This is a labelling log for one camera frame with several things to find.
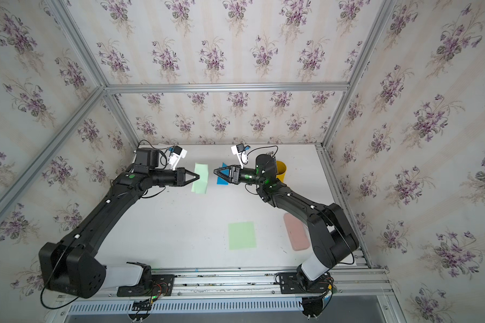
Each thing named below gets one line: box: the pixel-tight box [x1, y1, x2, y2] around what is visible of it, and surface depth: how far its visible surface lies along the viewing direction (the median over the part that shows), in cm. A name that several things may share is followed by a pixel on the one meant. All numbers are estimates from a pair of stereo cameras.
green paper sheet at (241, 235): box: [228, 221, 257, 251], surface depth 88 cm
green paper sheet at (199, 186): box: [191, 162, 209, 194], surface depth 77 cm
